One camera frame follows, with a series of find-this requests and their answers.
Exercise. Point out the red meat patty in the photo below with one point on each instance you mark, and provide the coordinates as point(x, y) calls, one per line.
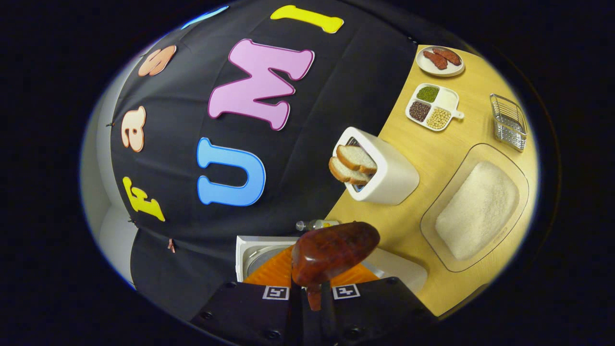
point(447, 56)
point(435, 60)

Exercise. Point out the heap of green beans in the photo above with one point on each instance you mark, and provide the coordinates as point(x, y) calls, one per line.
point(427, 94)

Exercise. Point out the white toaster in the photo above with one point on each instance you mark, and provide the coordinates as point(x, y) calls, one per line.
point(394, 178)

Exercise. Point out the white rice cooker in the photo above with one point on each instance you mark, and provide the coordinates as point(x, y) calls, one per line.
point(250, 245)

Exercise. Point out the white divided dish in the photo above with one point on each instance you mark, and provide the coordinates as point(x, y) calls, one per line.
point(449, 98)

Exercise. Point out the white round plate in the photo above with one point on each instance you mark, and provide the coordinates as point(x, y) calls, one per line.
point(451, 71)

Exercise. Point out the white rice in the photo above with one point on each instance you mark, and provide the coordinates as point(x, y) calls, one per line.
point(478, 211)

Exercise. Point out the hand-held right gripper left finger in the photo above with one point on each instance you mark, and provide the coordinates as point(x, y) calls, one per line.
point(295, 319)

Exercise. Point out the clear glass dish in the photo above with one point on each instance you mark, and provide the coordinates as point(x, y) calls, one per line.
point(461, 159)

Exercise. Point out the brown wooden spoon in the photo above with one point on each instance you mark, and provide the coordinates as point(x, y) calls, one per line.
point(331, 250)

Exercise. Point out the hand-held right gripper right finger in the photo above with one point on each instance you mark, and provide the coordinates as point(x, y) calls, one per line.
point(329, 317)

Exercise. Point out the copper cloth clip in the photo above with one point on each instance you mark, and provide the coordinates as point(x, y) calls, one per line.
point(171, 246)

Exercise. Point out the heap of yellow soybeans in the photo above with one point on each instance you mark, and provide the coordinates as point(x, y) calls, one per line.
point(438, 118)

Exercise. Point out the clear plastic bottle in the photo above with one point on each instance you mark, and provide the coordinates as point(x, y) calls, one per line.
point(317, 224)

